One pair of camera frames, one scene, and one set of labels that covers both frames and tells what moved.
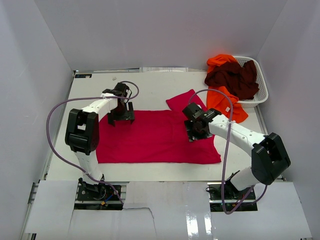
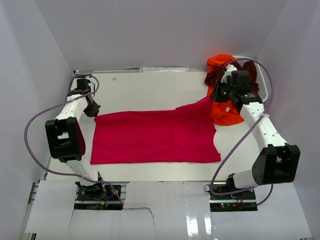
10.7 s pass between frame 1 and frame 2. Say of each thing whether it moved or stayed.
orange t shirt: stayed
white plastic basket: stayed
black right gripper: moved
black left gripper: moved
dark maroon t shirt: stayed
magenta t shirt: moved
